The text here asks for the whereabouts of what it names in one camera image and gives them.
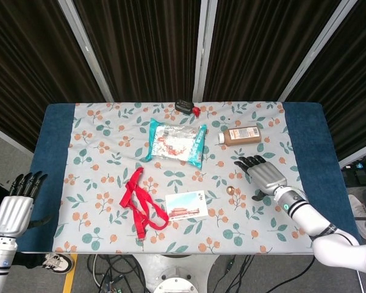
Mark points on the postcard with red palace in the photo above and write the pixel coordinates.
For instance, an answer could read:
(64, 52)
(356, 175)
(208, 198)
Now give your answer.
(186, 206)

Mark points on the blue table mat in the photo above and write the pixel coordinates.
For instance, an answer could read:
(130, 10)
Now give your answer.
(48, 171)

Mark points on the grey white sneaker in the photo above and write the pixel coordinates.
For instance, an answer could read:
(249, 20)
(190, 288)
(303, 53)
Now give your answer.
(364, 213)

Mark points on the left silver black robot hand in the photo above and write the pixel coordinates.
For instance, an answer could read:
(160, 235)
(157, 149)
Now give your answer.
(12, 210)

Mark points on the white black sneaker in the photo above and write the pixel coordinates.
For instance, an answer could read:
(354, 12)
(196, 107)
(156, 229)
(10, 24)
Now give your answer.
(57, 263)

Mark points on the small red clip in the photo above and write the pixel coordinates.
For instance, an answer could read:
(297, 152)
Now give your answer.
(196, 111)

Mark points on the brown drink bottle white cap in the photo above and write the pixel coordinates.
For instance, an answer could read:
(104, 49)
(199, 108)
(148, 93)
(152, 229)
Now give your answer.
(241, 135)

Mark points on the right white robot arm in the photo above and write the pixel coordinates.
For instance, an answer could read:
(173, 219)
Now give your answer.
(320, 226)

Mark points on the small copper ball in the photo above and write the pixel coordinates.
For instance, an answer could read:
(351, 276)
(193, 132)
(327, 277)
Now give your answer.
(230, 190)

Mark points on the small black device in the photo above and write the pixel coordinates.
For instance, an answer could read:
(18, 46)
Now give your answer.
(183, 106)

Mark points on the teal clear snack bag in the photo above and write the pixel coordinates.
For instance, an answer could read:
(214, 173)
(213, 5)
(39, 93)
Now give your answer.
(177, 143)

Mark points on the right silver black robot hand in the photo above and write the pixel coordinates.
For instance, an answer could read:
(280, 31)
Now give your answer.
(266, 178)

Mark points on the floral patterned tablecloth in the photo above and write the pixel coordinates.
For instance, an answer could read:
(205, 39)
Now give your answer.
(177, 183)

